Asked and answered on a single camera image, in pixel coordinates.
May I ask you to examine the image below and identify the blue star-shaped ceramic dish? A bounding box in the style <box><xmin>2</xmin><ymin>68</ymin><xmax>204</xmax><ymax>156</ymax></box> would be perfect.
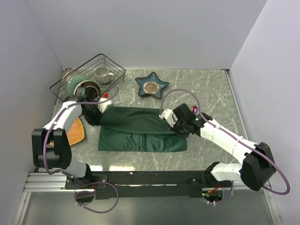
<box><xmin>135</xmin><ymin>72</ymin><xmax>169</xmax><ymax>99</ymax></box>

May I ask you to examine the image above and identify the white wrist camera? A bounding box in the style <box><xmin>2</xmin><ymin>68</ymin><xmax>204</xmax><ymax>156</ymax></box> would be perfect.
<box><xmin>159</xmin><ymin>109</ymin><xmax>178</xmax><ymax>128</ymax></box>
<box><xmin>97</xmin><ymin>93</ymin><xmax>113</xmax><ymax>113</ymax></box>

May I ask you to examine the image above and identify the orange woven fan-shaped mat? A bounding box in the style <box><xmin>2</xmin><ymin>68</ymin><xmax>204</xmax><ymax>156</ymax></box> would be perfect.
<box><xmin>48</xmin><ymin>116</ymin><xmax>85</xmax><ymax>147</ymax></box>

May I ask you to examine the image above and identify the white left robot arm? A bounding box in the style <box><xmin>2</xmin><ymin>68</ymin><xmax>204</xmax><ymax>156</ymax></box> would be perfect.
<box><xmin>31</xmin><ymin>88</ymin><xmax>111</xmax><ymax>188</ymax></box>

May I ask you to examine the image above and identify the striped grey ceramic mug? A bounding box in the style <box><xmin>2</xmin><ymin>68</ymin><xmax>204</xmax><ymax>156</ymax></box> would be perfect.
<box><xmin>94</xmin><ymin>67</ymin><xmax>115</xmax><ymax>85</ymax></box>

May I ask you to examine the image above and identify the iridescent rainbow metal spoon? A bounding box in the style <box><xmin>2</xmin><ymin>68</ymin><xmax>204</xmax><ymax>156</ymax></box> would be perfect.
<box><xmin>191</xmin><ymin>105</ymin><xmax>198</xmax><ymax>113</ymax></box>

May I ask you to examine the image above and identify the clear glass jar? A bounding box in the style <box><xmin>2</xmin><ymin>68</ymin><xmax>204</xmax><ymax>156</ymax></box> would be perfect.
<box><xmin>60</xmin><ymin>68</ymin><xmax>77</xmax><ymax>92</ymax></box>

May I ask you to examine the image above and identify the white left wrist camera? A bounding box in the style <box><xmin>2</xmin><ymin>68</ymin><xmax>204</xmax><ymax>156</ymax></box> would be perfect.
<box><xmin>97</xmin><ymin>93</ymin><xmax>113</xmax><ymax>113</ymax></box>

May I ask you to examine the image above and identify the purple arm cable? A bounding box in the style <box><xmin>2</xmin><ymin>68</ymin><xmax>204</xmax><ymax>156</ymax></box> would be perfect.
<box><xmin>159</xmin><ymin>89</ymin><xmax>291</xmax><ymax>208</ymax></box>
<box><xmin>42</xmin><ymin>85</ymin><xmax>120</xmax><ymax>214</ymax></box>

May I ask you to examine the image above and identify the black wire dish rack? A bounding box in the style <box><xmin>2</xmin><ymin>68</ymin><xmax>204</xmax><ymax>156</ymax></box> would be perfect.
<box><xmin>63</xmin><ymin>53</ymin><xmax>126</xmax><ymax>94</ymax></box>

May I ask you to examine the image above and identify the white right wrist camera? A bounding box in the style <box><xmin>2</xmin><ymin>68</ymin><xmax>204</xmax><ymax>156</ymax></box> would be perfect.
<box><xmin>159</xmin><ymin>109</ymin><xmax>178</xmax><ymax>128</ymax></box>

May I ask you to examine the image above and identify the green ceramic bowl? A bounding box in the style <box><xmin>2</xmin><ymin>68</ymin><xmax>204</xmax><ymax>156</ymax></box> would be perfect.
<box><xmin>66</xmin><ymin>75</ymin><xmax>88</xmax><ymax>96</ymax></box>

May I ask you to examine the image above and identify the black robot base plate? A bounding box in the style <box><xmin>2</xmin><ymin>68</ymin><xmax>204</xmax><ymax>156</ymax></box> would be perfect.
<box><xmin>65</xmin><ymin>171</ymin><xmax>231</xmax><ymax>200</ymax></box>

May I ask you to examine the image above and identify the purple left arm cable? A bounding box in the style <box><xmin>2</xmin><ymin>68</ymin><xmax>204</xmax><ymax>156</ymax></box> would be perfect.
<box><xmin>42</xmin><ymin>85</ymin><xmax>120</xmax><ymax>214</ymax></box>

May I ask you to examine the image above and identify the dark brown ceramic bowl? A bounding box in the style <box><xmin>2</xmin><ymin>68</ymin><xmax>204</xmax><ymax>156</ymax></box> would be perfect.
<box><xmin>79</xmin><ymin>80</ymin><xmax>101</xmax><ymax>102</ymax></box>

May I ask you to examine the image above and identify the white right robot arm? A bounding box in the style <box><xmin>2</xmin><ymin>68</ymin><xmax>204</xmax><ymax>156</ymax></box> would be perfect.
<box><xmin>160</xmin><ymin>104</ymin><xmax>276</xmax><ymax>191</ymax></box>

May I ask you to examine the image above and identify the dark green cloth napkin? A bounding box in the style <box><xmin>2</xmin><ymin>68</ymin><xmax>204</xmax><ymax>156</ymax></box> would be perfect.
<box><xmin>98</xmin><ymin>106</ymin><xmax>188</xmax><ymax>153</ymax></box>

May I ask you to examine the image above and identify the aluminium frame rail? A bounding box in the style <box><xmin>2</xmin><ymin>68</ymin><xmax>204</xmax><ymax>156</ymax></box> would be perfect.
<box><xmin>23</xmin><ymin>172</ymin><xmax>67</xmax><ymax>192</ymax></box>

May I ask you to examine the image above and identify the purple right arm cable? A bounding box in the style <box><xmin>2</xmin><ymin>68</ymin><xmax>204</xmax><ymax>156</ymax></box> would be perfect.
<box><xmin>159</xmin><ymin>89</ymin><xmax>291</xmax><ymax>208</ymax></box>

